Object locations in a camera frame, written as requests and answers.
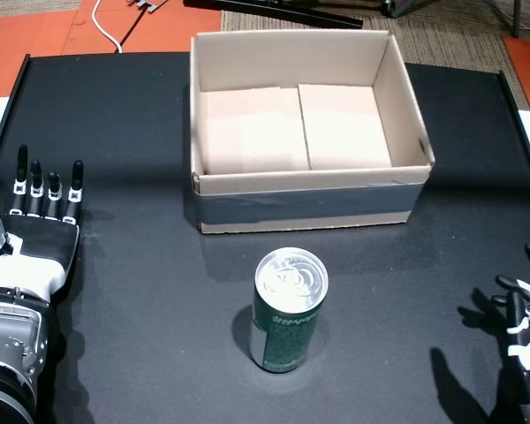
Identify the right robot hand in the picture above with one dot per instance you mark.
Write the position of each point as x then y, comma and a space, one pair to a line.
522, 353

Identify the green drink can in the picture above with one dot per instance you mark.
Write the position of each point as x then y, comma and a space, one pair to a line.
287, 322

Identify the left robot forearm silver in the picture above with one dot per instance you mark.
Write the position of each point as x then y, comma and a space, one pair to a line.
9, 344

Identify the cardboard box with grey tape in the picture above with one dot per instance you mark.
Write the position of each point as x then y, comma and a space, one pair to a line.
309, 203

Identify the black metal bar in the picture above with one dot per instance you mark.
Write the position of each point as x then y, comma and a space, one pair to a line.
291, 11

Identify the black table edge rail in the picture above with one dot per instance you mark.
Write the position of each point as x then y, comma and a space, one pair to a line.
519, 128
9, 110

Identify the grey metal bracket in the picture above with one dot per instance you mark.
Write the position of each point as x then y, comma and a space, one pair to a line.
146, 4

